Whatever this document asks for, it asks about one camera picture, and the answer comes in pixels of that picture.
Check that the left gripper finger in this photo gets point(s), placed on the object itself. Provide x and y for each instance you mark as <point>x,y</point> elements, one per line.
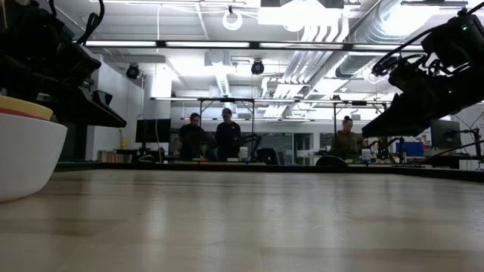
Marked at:
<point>103,97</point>
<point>87,111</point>

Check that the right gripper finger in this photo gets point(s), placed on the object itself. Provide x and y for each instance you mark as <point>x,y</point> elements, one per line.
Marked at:
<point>397,121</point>

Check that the yellow plastic bowl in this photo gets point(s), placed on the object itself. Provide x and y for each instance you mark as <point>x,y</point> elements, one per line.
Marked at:
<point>26,106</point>

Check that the pink translucent plastic bowl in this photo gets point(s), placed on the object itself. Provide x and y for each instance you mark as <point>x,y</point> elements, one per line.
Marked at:
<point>15,112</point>

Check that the large white bowl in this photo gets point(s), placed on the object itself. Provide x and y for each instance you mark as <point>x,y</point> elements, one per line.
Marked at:
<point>30,158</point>

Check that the black background robot arm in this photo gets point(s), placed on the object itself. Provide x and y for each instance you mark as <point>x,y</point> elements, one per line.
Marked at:
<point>383,149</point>
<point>254,138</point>

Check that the stack of wooden boxes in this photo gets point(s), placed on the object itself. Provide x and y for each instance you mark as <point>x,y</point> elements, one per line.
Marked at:
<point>109,156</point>

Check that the blue storage bin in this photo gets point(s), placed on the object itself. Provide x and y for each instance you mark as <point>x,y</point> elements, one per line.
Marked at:
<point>412,149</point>

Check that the white jar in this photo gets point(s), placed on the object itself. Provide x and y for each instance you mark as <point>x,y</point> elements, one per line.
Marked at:
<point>366,155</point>

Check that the yellow bottle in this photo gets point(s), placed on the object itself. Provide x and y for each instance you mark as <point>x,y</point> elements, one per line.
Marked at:
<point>124,141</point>

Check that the black computer monitor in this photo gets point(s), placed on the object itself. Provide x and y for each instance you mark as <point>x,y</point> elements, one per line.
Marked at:
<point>153,131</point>
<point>446,138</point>

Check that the person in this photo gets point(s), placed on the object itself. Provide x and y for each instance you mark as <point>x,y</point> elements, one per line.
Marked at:
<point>346,145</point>
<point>228,138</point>
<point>191,140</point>

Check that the black chair back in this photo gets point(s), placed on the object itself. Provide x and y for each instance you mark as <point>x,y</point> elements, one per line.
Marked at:
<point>331,162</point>

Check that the long overhead light bar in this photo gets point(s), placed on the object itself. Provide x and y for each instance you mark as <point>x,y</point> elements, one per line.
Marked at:
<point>208,44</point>

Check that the black office chair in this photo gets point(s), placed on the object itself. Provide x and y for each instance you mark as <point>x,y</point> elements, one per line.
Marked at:
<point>267,156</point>

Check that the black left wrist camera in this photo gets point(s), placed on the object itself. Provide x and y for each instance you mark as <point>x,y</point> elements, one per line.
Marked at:
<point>81,62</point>

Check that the hanging black camera rig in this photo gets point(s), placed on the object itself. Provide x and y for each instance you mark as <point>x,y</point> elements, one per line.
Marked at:
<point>382,69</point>

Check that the silver ventilation duct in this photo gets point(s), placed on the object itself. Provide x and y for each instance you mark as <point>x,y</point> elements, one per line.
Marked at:
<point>378,26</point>

